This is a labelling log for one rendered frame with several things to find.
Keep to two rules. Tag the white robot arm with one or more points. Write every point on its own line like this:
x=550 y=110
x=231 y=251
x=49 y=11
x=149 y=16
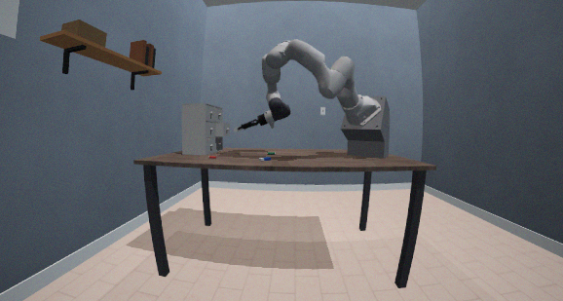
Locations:
x=331 y=82

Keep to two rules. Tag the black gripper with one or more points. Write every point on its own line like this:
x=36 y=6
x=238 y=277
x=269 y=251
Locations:
x=261 y=120

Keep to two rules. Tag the grey chest of drawers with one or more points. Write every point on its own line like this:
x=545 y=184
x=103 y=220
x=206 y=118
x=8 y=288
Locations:
x=194 y=128

